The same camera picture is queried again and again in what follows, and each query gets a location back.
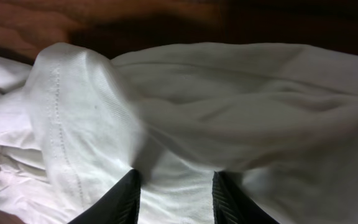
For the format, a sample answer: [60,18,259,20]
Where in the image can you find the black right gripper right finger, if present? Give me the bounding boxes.
[212,172,278,224]

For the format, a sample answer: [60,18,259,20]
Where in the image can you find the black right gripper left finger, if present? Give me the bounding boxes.
[69,169,141,224]

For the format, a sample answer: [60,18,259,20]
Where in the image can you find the white t-shirt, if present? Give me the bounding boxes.
[0,43,358,223]

